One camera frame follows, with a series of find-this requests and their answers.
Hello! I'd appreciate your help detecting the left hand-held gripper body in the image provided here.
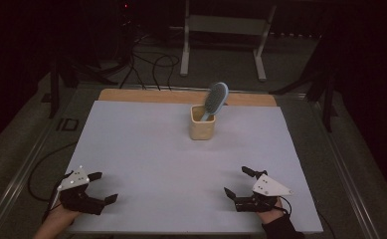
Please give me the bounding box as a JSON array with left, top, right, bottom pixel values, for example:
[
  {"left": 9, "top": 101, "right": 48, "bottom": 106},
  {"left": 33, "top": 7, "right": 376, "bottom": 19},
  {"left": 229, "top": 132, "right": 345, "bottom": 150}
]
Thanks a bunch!
[{"left": 57, "top": 165, "right": 107, "bottom": 216}]

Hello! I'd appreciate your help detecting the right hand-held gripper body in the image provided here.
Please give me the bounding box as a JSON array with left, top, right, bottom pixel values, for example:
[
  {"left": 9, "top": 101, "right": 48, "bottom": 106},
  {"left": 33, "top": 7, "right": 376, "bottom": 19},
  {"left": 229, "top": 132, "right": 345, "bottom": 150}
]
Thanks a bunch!
[{"left": 234, "top": 173, "right": 294, "bottom": 213}]

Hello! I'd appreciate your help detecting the beige square cup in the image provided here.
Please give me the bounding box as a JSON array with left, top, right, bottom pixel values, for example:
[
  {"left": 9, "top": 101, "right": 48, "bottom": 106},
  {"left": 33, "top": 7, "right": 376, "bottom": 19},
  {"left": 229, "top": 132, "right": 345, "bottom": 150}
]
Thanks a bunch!
[{"left": 189, "top": 105, "right": 217, "bottom": 141}]

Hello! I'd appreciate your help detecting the light blue hairbrush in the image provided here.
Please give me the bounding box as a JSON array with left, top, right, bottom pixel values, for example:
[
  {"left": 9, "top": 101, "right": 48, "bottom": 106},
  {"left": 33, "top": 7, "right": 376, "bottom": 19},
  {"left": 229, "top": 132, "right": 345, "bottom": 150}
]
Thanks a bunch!
[{"left": 199, "top": 82, "right": 230, "bottom": 122}]

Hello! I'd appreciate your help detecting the person's left hand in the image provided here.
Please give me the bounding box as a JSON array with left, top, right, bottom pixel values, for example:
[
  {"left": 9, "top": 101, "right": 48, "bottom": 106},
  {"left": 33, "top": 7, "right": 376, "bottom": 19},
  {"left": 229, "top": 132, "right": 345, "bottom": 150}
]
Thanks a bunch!
[{"left": 46, "top": 202, "right": 83, "bottom": 227}]

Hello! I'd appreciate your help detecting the person's right hand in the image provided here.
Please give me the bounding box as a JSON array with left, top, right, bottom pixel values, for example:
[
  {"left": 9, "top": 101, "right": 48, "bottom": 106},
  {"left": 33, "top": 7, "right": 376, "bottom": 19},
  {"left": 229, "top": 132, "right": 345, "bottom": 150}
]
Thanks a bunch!
[{"left": 257, "top": 207, "right": 287, "bottom": 225}]

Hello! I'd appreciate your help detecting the white table sheet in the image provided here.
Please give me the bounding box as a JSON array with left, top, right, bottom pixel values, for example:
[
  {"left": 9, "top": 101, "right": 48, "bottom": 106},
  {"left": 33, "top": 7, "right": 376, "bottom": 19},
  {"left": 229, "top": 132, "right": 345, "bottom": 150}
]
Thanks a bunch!
[{"left": 66, "top": 100, "right": 324, "bottom": 234}]

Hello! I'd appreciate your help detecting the black tripod stand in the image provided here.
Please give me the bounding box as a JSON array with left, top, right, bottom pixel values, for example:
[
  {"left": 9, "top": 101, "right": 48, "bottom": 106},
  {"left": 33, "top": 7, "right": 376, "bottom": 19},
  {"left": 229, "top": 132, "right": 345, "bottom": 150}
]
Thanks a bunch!
[
  {"left": 47, "top": 54, "right": 117, "bottom": 120},
  {"left": 270, "top": 33, "right": 339, "bottom": 133}
]

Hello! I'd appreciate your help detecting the grey metal stand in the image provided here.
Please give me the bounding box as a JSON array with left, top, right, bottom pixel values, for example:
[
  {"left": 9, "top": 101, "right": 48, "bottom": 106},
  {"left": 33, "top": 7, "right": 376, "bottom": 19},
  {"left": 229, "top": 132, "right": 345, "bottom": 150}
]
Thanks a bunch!
[{"left": 180, "top": 0, "right": 278, "bottom": 83}]

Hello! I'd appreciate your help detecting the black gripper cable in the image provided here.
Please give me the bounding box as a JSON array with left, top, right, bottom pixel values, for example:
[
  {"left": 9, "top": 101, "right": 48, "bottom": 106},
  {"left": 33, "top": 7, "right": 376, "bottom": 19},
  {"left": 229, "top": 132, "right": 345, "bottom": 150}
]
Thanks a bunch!
[
  {"left": 41, "top": 170, "right": 75, "bottom": 224},
  {"left": 277, "top": 195, "right": 293, "bottom": 217}
]

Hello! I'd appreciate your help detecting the black floor cable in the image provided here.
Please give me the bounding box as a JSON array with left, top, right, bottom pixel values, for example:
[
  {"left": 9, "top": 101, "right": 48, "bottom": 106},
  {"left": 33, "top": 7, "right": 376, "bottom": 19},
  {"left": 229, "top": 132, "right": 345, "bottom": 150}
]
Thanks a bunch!
[{"left": 27, "top": 141, "right": 79, "bottom": 202}]

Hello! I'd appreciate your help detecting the black looped cable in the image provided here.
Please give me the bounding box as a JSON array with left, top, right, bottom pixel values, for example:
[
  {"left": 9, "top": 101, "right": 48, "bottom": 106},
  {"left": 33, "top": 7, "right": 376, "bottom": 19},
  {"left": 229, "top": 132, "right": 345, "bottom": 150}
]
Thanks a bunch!
[{"left": 151, "top": 54, "right": 181, "bottom": 92}]

